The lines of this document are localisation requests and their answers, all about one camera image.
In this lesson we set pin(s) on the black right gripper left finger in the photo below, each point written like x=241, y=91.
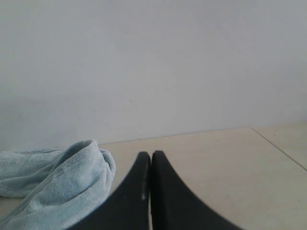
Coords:
x=127, y=207

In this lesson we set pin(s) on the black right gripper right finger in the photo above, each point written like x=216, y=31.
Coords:
x=174, y=206

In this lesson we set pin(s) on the light blue terry towel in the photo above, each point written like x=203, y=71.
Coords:
x=57, y=187

